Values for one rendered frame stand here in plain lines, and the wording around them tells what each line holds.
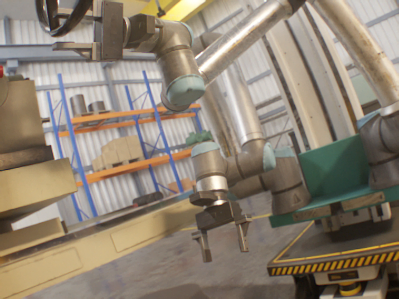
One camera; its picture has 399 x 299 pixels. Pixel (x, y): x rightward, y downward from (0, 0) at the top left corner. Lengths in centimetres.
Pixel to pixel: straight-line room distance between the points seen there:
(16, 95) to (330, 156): 121
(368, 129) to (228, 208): 58
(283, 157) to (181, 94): 69
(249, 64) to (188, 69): 1006
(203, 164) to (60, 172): 42
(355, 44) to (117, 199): 840
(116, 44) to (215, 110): 72
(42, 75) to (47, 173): 853
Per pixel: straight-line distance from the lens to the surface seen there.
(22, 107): 93
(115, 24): 65
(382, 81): 97
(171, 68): 69
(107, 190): 884
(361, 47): 96
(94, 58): 62
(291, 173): 127
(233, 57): 90
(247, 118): 104
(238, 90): 111
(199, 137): 1000
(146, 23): 61
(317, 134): 142
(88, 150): 888
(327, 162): 133
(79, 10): 54
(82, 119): 745
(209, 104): 127
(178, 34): 73
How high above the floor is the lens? 79
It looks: 4 degrees up
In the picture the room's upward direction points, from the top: 19 degrees counter-clockwise
